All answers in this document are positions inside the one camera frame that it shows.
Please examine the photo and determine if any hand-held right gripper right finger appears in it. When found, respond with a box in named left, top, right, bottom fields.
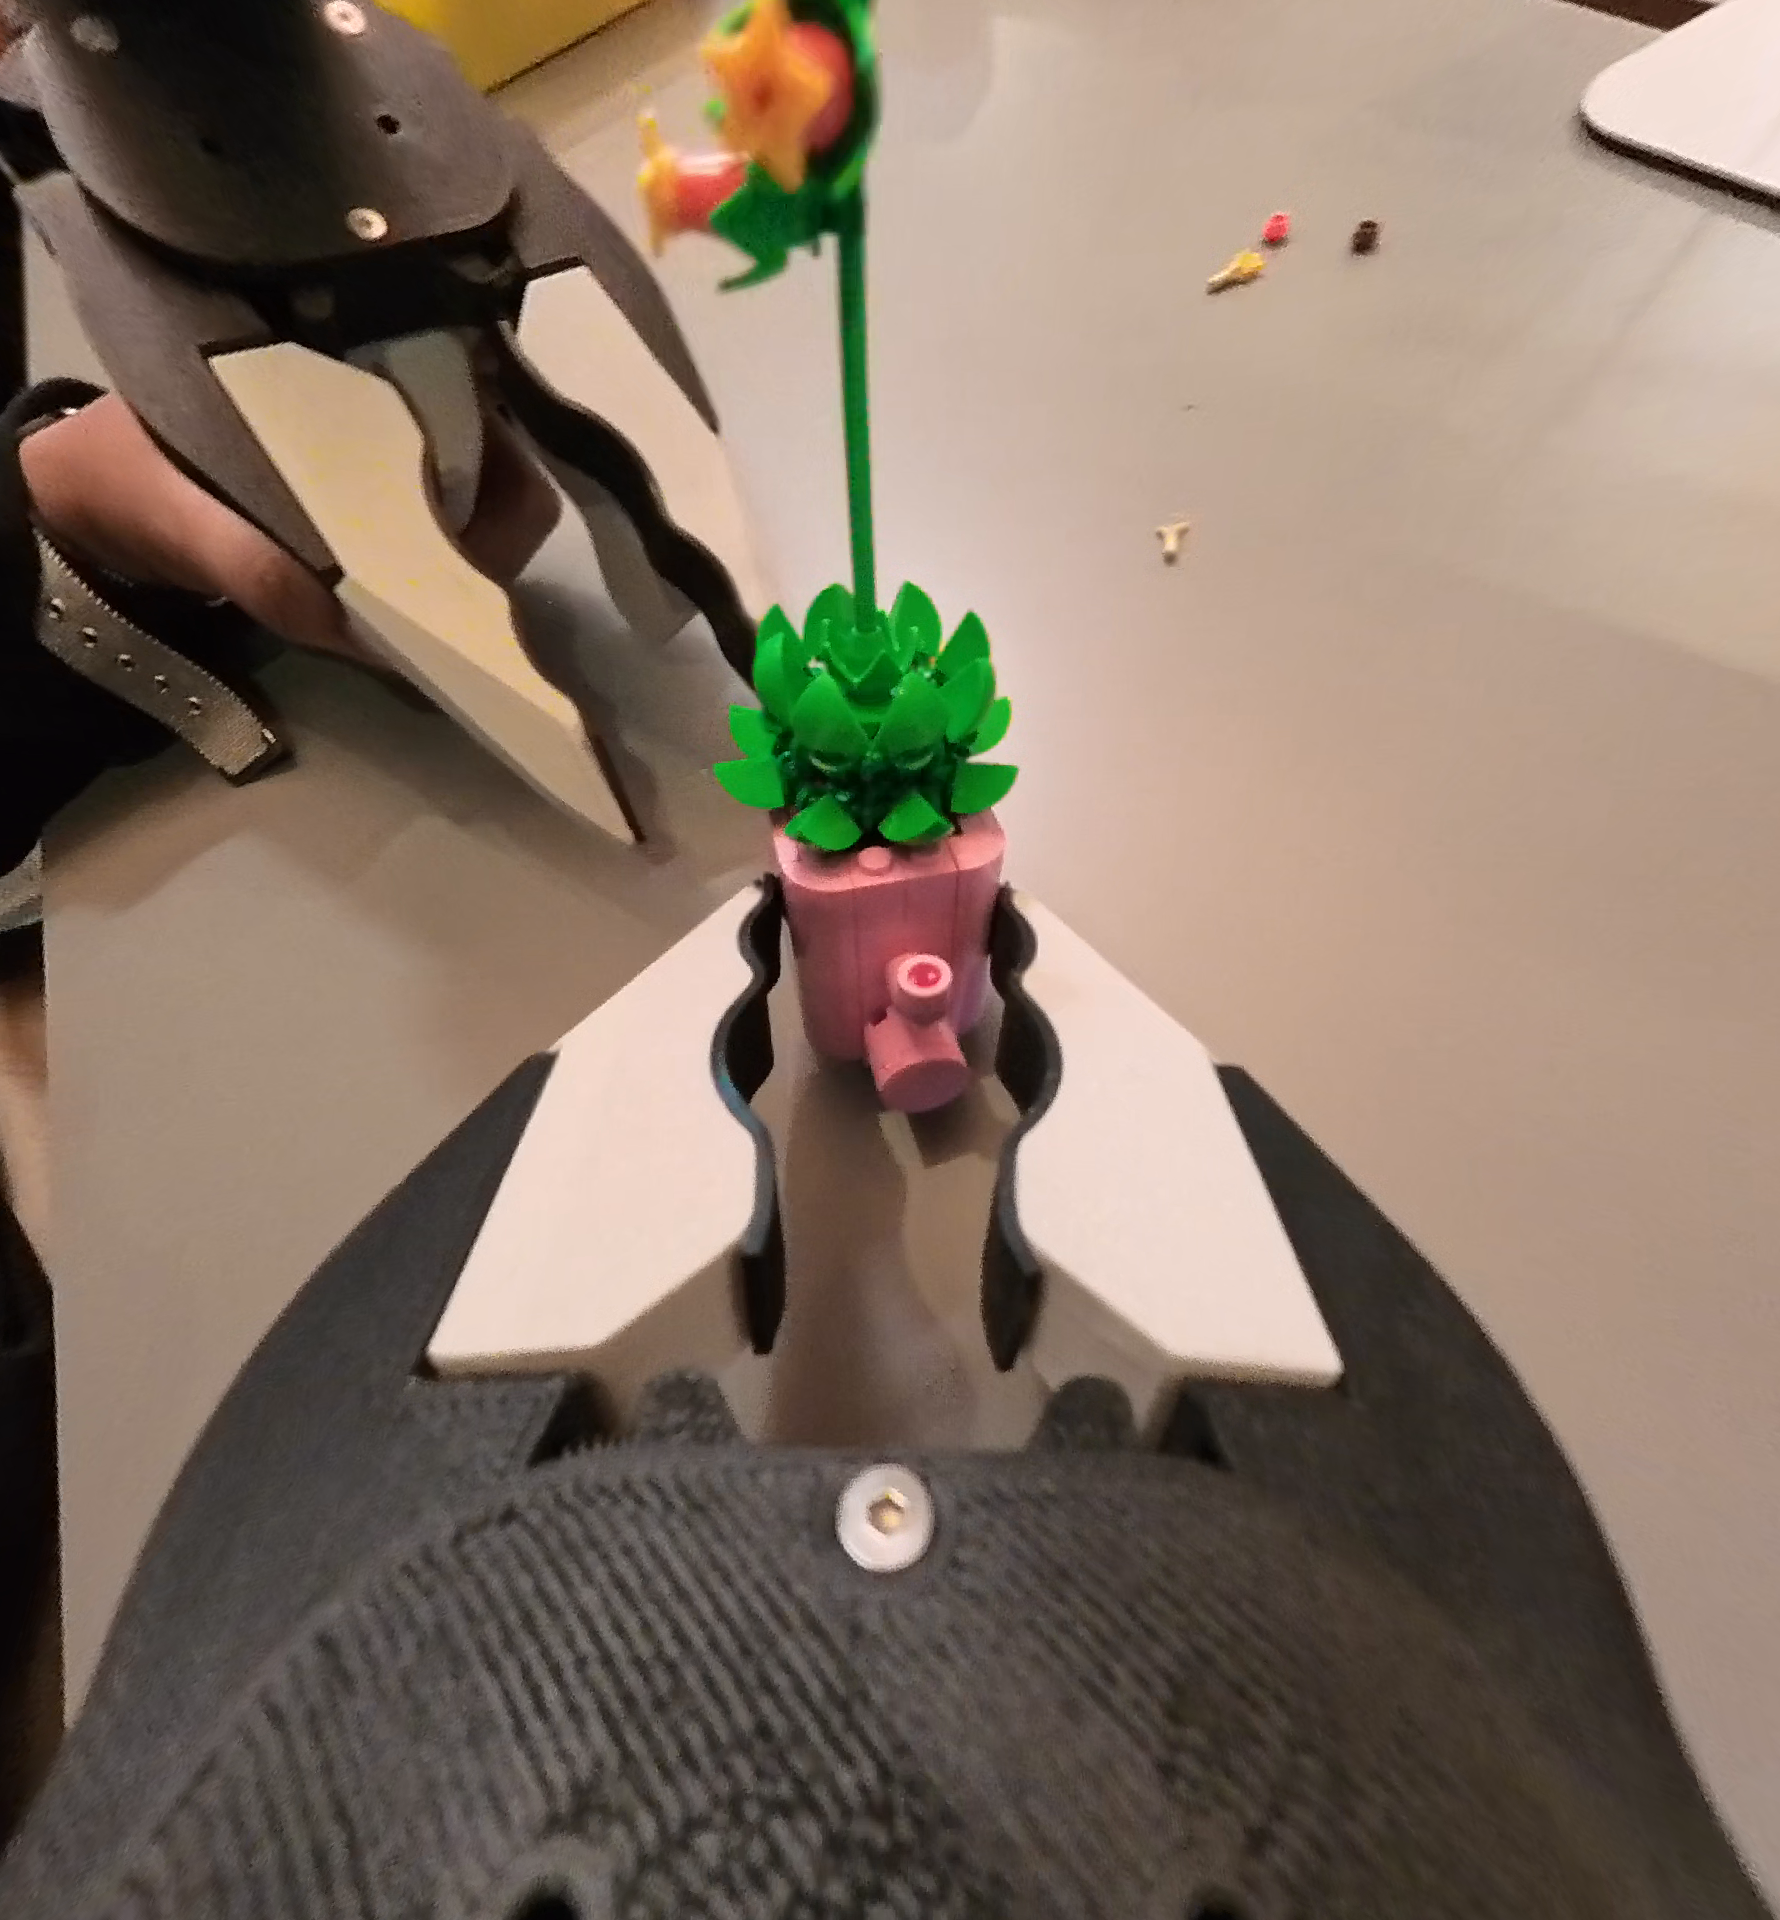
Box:
left=978, top=884, right=1343, bottom=1388

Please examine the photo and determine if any pink toy brick pot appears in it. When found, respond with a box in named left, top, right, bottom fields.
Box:
left=768, top=816, right=1015, bottom=1117

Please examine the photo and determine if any person's left hand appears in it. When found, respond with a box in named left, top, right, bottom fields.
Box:
left=22, top=397, right=354, bottom=665

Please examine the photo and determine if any green toy brick plant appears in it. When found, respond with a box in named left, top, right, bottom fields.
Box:
left=636, top=0, right=1018, bottom=855

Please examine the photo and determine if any white book stand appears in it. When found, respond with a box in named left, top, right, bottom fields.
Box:
left=1580, top=0, right=1780, bottom=231

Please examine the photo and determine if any yellow plastic bin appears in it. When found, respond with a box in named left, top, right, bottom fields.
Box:
left=440, top=0, right=645, bottom=95

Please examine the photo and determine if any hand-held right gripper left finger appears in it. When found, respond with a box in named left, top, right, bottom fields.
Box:
left=425, top=884, right=793, bottom=1373

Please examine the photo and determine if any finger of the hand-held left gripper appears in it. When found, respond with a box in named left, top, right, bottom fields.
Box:
left=381, top=256, right=767, bottom=688
left=204, top=334, right=649, bottom=845

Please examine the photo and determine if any grey perforated strap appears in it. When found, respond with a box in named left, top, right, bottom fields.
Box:
left=31, top=532, right=295, bottom=783

